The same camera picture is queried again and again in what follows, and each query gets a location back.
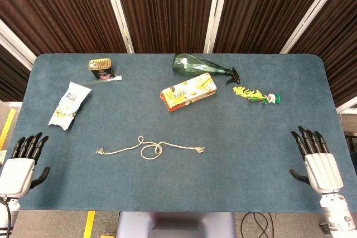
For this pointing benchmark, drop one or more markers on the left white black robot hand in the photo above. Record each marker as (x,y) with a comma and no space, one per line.
(15,174)

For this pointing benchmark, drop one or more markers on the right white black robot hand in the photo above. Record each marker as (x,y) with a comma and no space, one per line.
(323,171)

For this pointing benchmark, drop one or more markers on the black equipment box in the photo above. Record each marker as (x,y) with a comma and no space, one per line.
(352,143)

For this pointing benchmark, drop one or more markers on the yellow floor tape strip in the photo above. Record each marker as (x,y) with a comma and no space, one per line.
(8,126)
(89,224)

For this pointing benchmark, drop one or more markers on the white green snack bag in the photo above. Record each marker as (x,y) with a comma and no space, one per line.
(68,104)

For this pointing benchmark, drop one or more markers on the black gold luncheon meat can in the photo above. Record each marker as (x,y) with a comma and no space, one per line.
(100,68)

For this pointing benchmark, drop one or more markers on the clear tube with white cap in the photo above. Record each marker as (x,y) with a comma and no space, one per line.
(118,78)

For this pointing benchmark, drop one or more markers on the blue felt table mat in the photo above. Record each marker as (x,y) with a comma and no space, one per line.
(178,182)

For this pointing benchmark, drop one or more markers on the grey robot torso base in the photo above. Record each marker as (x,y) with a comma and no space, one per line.
(178,224)

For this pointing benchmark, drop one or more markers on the orange yellow biscuit box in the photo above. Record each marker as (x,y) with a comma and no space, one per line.
(187,93)

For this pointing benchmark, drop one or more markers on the green spray bottle black trigger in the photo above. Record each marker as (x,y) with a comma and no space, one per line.
(192,65)

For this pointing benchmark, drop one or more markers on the brown partition panel white frame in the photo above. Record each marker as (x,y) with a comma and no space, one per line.
(55,6)
(11,82)
(343,40)
(167,6)
(265,6)

